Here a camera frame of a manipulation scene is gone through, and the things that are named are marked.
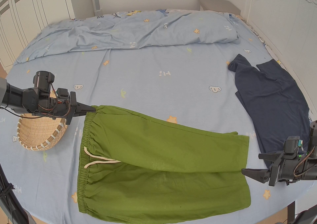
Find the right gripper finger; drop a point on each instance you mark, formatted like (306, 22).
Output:
(272, 157)
(260, 175)

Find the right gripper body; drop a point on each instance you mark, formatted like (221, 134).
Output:
(287, 169)

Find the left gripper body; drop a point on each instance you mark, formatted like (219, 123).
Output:
(71, 109)

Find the green shorts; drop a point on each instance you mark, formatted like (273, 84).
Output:
(161, 143)

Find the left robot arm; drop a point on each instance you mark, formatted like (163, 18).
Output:
(14, 96)

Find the round woven basket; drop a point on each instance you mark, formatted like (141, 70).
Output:
(37, 132)

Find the bed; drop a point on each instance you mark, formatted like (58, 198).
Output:
(148, 74)

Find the dark blue T-shirt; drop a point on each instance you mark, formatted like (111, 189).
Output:
(270, 99)

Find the pale blue quilt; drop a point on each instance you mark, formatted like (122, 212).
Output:
(148, 32)

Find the white wardrobe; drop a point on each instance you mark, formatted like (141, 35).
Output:
(49, 2)

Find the grey bedside table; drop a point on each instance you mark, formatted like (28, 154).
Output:
(215, 3)

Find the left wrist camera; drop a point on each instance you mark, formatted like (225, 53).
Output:
(62, 93)

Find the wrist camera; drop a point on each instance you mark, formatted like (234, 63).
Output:
(62, 93)
(291, 145)

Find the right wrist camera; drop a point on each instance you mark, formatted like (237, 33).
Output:
(291, 145)

